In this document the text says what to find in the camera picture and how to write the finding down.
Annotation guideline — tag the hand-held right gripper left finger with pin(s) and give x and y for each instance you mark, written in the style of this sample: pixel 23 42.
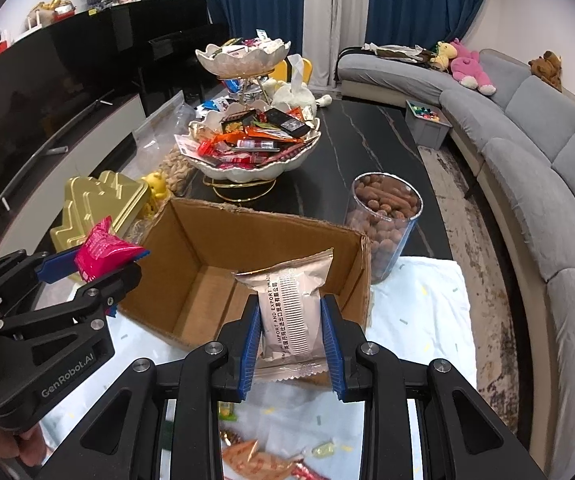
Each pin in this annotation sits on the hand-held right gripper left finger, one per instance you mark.
pixel 252 350

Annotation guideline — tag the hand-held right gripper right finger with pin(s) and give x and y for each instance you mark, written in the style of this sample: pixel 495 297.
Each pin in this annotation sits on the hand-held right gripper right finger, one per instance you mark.
pixel 334 355

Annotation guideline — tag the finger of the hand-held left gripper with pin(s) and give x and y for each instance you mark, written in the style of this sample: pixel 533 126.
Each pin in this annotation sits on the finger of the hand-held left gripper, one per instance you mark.
pixel 59 264
pixel 112 282

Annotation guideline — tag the pink snack packet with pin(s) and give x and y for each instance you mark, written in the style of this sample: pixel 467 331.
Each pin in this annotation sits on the pink snack packet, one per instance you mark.
pixel 104 252

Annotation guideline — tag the beige snack packet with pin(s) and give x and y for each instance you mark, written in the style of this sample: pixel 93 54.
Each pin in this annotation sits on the beige snack packet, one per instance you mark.
pixel 292 310

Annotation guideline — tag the cardboard box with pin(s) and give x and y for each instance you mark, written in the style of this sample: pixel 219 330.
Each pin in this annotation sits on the cardboard box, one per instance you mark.
pixel 207 250

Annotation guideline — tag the pile of snacks, large bowl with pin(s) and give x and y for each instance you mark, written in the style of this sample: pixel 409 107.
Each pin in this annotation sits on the pile of snacks, large bowl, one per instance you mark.
pixel 257 140

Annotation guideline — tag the pile of snacks, small bowl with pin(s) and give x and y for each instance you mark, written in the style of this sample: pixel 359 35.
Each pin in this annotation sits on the pile of snacks, small bowl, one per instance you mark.
pixel 247 50

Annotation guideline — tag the person's left hand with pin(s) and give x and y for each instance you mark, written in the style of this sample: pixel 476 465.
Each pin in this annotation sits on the person's left hand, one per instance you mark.
pixel 22 447

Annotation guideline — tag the green yellow candy packet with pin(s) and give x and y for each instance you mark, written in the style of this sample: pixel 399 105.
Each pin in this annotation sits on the green yellow candy packet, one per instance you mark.
pixel 227 411

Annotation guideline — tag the white table cloth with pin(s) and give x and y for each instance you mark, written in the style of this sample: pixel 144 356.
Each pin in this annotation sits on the white table cloth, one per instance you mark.
pixel 417 320

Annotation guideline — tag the pale green wrapped candy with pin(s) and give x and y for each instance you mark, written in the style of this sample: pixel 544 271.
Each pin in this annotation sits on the pale green wrapped candy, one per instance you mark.
pixel 323 451

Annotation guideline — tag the small yellow plush toy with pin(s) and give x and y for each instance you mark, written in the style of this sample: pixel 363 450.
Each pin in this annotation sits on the small yellow plush toy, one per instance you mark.
pixel 156 185

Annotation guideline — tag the orange snack packet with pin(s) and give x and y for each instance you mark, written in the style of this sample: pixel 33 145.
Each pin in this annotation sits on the orange snack packet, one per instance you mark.
pixel 247 460

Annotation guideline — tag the foil wrapped candy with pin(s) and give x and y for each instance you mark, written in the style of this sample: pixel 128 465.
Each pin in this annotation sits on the foil wrapped candy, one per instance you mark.
pixel 307 472

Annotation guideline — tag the clear container of peanuts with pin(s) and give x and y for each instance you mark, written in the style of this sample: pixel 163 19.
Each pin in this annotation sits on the clear container of peanuts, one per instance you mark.
pixel 177 170

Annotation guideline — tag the clear jar of nuts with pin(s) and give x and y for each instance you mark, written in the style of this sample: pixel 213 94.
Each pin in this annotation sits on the clear jar of nuts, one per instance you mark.
pixel 382 230

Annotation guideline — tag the grey television cabinet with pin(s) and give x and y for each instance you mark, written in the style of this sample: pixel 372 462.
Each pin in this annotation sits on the grey television cabinet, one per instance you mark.
pixel 92 125

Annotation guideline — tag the black television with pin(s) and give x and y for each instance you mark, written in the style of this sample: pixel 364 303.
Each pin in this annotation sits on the black television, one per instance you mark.
pixel 17 110

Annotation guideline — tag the clear plastic bag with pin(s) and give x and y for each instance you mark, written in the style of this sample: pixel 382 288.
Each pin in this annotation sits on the clear plastic bag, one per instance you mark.
pixel 162 120

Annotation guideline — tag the white tiered bowl stand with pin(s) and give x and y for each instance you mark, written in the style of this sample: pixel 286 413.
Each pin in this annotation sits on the white tiered bowl stand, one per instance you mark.
pixel 247 172

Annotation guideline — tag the patterned rug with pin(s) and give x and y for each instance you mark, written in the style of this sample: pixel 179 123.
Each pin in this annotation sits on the patterned rug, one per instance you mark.
pixel 467 220

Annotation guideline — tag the scattered snack packets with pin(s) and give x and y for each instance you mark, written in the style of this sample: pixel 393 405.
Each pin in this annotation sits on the scattered snack packets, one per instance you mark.
pixel 212 105

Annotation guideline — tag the grey storage bin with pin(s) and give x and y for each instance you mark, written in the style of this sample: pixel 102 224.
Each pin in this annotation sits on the grey storage bin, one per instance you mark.
pixel 427 132

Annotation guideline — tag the gold ribbon gift box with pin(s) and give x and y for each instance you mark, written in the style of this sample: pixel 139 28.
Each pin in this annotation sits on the gold ribbon gift box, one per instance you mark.
pixel 49 10

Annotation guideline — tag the white plush toy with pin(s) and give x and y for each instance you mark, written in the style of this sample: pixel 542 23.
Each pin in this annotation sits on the white plush toy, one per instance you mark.
pixel 295 95

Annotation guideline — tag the yellow chair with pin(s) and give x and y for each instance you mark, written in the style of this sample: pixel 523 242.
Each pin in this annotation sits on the yellow chair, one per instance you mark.
pixel 292 70

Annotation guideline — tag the grey curved sofa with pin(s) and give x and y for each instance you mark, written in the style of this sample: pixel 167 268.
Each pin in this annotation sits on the grey curved sofa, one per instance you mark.
pixel 517 135

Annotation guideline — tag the clothes pile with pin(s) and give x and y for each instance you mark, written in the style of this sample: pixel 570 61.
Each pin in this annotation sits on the clothes pile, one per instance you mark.
pixel 392 52

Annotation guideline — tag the blue curtain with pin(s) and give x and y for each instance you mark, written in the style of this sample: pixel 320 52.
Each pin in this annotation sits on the blue curtain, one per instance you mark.
pixel 247 0
pixel 427 0

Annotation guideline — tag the pink plush toy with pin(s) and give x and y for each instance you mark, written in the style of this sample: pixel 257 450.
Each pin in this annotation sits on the pink plush toy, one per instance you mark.
pixel 467 70

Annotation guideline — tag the yellow green plush toy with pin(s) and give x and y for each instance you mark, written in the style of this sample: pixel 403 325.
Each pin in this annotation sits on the yellow green plush toy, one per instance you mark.
pixel 445 55

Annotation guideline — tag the white sheer curtain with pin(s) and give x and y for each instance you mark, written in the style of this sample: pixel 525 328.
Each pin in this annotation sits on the white sheer curtain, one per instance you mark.
pixel 337 10

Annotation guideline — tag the brown plush toy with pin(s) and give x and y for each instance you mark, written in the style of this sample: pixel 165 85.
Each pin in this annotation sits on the brown plush toy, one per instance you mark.
pixel 547 67

